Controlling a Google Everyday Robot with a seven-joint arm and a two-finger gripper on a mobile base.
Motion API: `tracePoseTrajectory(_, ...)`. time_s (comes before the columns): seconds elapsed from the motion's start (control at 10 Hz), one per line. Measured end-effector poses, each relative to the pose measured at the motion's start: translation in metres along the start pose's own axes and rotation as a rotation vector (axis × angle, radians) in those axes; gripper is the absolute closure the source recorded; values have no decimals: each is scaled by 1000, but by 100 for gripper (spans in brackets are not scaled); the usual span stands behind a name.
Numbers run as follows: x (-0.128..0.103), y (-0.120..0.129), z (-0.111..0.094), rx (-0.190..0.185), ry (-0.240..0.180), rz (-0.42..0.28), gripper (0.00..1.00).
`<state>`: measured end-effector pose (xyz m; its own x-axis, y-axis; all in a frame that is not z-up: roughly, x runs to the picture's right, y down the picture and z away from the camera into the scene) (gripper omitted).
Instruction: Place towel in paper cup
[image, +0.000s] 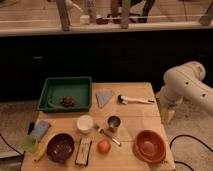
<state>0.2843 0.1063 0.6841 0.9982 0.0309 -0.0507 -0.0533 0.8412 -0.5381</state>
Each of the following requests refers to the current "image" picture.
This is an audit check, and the wooden block with label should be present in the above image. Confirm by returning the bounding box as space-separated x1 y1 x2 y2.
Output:
75 138 92 166

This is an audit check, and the black cable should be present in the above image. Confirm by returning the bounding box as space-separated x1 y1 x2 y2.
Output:
169 134 213 171

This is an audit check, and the white paper cup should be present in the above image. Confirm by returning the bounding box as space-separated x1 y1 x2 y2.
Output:
77 115 94 134

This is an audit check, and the green item in tray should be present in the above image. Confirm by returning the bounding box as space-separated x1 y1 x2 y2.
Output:
48 100 61 108

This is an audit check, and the blue sponge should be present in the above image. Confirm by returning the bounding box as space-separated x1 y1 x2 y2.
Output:
31 120 51 142

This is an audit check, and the blue grey towel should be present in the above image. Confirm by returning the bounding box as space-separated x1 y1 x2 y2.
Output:
96 90 114 108

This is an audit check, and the dark purple bowl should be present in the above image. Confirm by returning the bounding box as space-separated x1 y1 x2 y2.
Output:
46 133 75 163

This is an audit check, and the orange plastic bowl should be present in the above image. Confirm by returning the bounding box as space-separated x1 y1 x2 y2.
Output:
133 130 166 164

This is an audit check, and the brown pine cone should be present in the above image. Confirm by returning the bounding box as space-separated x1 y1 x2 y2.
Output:
61 96 75 107

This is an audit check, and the yellow banana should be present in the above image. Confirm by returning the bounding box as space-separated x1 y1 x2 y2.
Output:
34 145 47 162

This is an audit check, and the green plastic tray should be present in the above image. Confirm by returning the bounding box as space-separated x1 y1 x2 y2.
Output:
38 76 92 113

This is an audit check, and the orange fruit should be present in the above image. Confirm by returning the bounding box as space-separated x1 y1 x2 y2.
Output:
97 139 111 154

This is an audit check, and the metal spoon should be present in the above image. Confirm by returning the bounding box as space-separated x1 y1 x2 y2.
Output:
94 124 122 147

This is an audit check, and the green plastic cup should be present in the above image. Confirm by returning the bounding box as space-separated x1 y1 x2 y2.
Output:
21 135 38 152

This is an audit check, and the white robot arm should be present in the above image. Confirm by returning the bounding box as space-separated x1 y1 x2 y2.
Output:
158 61 213 124

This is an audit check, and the small metal cup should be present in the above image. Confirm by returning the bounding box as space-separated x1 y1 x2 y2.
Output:
107 116 121 132

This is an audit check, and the white handled brush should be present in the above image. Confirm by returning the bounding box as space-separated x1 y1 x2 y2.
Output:
118 95 155 104

